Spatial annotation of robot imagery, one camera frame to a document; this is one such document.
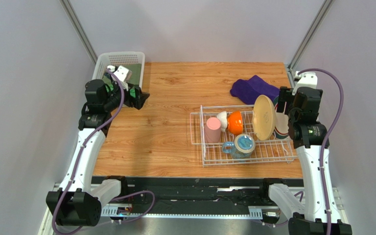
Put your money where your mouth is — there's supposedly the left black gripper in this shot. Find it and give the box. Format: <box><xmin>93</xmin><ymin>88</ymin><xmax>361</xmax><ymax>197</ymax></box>
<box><xmin>102</xmin><ymin>81</ymin><xmax>149</xmax><ymax>112</ymax></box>

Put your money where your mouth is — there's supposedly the yellow bear plate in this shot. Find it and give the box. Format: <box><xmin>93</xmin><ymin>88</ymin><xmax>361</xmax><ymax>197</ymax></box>
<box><xmin>252</xmin><ymin>95</ymin><xmax>275</xmax><ymax>141</ymax></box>

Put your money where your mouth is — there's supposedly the white plate green red rim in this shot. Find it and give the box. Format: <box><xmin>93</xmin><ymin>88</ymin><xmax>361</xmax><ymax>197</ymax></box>
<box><xmin>273</xmin><ymin>96</ymin><xmax>289</xmax><ymax>140</ymax></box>

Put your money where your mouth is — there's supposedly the orange bowl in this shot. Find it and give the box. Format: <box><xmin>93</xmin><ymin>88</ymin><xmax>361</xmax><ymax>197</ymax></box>
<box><xmin>227</xmin><ymin>111</ymin><xmax>243</xmax><ymax>136</ymax></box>

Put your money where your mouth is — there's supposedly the white patterned small bowl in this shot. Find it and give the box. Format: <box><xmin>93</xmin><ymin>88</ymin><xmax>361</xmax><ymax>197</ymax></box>
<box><xmin>216</xmin><ymin>111</ymin><xmax>228</xmax><ymax>132</ymax></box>

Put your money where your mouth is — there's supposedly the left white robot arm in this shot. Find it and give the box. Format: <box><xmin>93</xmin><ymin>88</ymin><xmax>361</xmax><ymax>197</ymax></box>
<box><xmin>46</xmin><ymin>79</ymin><xmax>150</xmax><ymax>228</ymax></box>

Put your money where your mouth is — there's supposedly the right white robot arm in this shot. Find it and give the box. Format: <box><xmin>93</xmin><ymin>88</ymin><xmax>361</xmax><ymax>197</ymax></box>
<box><xmin>268</xmin><ymin>87</ymin><xmax>353</xmax><ymax>235</ymax></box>

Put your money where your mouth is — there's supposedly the olive green cloth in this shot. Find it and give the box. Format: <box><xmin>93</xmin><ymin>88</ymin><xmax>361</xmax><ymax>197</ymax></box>
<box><xmin>124</xmin><ymin>64</ymin><xmax>141</xmax><ymax>85</ymax></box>

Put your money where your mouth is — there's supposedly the purple cloth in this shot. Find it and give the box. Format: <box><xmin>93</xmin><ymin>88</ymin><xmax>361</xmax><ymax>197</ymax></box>
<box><xmin>230</xmin><ymin>75</ymin><xmax>280</xmax><ymax>105</ymax></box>

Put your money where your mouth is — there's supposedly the white plastic basket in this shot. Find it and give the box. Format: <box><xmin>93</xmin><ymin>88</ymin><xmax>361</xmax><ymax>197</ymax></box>
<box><xmin>92</xmin><ymin>51</ymin><xmax>145</xmax><ymax>88</ymax></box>

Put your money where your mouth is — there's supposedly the blue glass mug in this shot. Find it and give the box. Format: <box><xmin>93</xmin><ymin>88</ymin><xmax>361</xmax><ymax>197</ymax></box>
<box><xmin>222</xmin><ymin>134</ymin><xmax>256</xmax><ymax>160</ymax></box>

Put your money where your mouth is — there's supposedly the pink cup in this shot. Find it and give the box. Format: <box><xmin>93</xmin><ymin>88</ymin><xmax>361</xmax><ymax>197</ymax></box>
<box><xmin>204</xmin><ymin>117</ymin><xmax>221</xmax><ymax>143</ymax></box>

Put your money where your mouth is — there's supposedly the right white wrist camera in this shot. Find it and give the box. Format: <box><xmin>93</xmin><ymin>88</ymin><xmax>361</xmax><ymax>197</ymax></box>
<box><xmin>292</xmin><ymin>71</ymin><xmax>318</xmax><ymax>95</ymax></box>

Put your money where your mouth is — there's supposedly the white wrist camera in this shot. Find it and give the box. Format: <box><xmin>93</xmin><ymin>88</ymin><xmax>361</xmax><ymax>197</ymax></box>
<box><xmin>292</xmin><ymin>71</ymin><xmax>318</xmax><ymax>95</ymax></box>
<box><xmin>107</xmin><ymin>65</ymin><xmax>132</xmax><ymax>90</ymax></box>

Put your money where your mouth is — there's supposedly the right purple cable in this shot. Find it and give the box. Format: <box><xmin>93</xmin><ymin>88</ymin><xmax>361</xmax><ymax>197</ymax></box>
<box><xmin>262</xmin><ymin>68</ymin><xmax>344</xmax><ymax>235</ymax></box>

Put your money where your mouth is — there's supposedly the purple cable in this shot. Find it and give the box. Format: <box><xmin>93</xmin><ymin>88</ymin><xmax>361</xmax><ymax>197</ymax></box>
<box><xmin>51</xmin><ymin>68</ymin><xmax>156</xmax><ymax>235</ymax></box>
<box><xmin>262</xmin><ymin>68</ymin><xmax>344</xmax><ymax>235</ymax></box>

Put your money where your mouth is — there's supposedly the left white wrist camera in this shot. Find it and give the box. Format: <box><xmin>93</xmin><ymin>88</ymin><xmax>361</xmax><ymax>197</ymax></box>
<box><xmin>107</xmin><ymin>65</ymin><xmax>132</xmax><ymax>90</ymax></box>

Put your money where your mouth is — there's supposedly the white wire dish rack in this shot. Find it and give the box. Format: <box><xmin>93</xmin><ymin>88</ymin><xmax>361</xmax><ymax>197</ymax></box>
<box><xmin>189</xmin><ymin>105</ymin><xmax>298</xmax><ymax>166</ymax></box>

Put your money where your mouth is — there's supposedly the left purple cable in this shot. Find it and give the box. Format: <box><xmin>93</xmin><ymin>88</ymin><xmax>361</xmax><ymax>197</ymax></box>
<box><xmin>51</xmin><ymin>68</ymin><xmax>156</xmax><ymax>235</ymax></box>

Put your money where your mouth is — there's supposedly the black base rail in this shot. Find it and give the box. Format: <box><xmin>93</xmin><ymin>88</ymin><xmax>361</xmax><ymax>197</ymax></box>
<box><xmin>91</xmin><ymin>176</ymin><xmax>306</xmax><ymax>217</ymax></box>

